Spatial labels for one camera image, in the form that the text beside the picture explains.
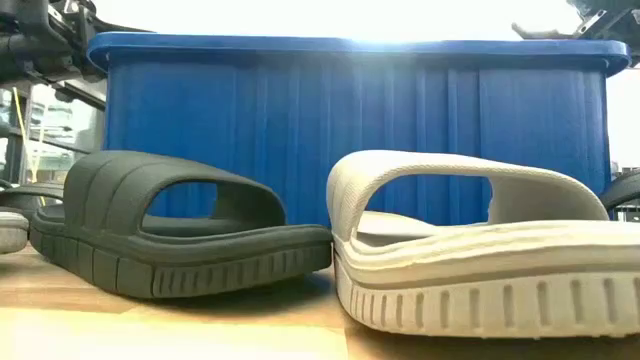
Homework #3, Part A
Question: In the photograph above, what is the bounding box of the grey foam slide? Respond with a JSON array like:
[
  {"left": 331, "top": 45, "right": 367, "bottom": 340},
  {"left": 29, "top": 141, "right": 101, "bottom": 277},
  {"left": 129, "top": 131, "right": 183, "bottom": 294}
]
[{"left": 0, "top": 208, "right": 30, "bottom": 255}]

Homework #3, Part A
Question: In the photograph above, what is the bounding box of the dark green foam slide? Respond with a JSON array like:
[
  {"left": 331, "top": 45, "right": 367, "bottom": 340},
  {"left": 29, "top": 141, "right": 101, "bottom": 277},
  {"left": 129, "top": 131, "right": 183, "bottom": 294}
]
[{"left": 28, "top": 149, "right": 334, "bottom": 300}]

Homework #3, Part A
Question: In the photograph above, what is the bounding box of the yellow cable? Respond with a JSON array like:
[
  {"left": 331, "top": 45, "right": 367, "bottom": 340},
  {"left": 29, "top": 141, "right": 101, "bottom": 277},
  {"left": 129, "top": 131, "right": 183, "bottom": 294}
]
[{"left": 11, "top": 85, "right": 47, "bottom": 207}]

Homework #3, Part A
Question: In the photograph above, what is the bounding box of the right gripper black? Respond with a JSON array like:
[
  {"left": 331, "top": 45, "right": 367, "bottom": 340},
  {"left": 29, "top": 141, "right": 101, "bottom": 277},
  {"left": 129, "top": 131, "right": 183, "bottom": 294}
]
[{"left": 511, "top": 0, "right": 640, "bottom": 66}]

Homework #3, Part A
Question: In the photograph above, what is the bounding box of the dark framed glass window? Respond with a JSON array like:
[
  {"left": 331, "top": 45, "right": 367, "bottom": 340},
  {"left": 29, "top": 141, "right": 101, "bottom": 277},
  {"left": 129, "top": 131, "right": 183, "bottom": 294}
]
[{"left": 0, "top": 82, "right": 107, "bottom": 186}]

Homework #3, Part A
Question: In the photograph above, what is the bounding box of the black equipment rack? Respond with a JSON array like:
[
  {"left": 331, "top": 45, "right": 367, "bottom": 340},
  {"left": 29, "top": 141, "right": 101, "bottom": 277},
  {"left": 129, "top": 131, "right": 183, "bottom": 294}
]
[{"left": 611, "top": 162, "right": 640, "bottom": 224}]

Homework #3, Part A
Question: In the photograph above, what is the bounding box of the blue ribbed plastic bin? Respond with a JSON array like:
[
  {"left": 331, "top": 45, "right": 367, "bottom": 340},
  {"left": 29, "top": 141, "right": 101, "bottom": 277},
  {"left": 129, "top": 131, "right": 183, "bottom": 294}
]
[{"left": 87, "top": 31, "right": 632, "bottom": 229}]

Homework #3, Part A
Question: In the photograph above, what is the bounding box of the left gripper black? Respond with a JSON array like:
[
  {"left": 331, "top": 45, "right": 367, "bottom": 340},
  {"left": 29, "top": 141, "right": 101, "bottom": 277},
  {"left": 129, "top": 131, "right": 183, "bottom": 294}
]
[{"left": 19, "top": 0, "right": 151, "bottom": 84}]

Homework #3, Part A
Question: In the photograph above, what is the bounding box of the black foam slide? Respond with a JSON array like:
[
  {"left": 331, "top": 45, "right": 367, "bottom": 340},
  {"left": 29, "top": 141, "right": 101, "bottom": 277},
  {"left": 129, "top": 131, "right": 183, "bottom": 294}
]
[
  {"left": 598, "top": 169, "right": 640, "bottom": 214},
  {"left": 0, "top": 180, "right": 66, "bottom": 224}
]

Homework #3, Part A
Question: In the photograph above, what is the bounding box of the cream white foam slide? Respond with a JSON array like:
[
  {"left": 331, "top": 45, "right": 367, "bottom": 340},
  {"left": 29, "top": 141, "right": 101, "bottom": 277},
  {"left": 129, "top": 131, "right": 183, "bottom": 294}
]
[{"left": 325, "top": 148, "right": 640, "bottom": 340}]

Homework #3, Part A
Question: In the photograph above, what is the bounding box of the grey metal frame beam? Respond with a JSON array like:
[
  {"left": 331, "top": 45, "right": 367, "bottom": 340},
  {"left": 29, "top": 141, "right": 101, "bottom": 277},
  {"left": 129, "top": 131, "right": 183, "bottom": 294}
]
[{"left": 52, "top": 79, "right": 108, "bottom": 112}]

